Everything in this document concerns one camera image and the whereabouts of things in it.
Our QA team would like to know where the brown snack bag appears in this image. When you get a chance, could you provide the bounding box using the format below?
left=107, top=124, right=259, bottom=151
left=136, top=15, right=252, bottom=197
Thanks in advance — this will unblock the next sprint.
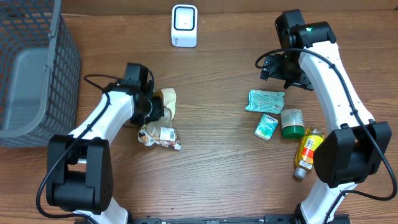
left=138, top=88, right=182, bottom=151

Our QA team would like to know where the teal wet wipes pack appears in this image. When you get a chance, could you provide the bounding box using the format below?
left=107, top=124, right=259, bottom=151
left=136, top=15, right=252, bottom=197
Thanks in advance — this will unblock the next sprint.
left=245, top=90, right=285, bottom=114

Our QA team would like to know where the green lidded white jar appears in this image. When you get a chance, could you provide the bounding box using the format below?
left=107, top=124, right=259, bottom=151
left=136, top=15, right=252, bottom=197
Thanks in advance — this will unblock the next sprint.
left=280, top=108, right=305, bottom=139

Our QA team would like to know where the teal Kleenex tissue pack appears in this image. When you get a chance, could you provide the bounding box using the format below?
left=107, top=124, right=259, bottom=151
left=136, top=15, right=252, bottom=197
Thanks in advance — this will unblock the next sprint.
left=254, top=113, right=278, bottom=141

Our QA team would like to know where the yellow tea bottle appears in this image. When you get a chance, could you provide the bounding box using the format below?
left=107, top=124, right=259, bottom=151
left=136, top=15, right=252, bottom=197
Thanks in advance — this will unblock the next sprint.
left=294, top=128, right=325, bottom=179

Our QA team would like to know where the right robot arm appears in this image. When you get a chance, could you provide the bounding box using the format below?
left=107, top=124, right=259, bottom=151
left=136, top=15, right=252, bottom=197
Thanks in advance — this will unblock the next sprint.
left=255, top=9, right=392, bottom=223

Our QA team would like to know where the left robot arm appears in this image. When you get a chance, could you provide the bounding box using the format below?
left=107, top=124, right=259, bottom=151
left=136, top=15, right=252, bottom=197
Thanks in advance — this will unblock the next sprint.
left=36, top=63, right=164, bottom=223

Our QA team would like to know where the white barcode scanner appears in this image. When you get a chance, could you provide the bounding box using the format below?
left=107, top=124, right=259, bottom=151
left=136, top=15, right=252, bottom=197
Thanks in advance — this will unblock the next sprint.
left=171, top=4, right=198, bottom=48

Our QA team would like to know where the grey plastic mesh basket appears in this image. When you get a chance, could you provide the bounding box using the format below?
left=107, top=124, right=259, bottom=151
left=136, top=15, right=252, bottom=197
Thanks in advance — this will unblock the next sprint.
left=1, top=1, right=81, bottom=147

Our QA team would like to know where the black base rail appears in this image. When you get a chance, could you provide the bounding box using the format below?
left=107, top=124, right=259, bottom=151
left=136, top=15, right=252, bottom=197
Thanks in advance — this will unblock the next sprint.
left=128, top=215, right=300, bottom=224

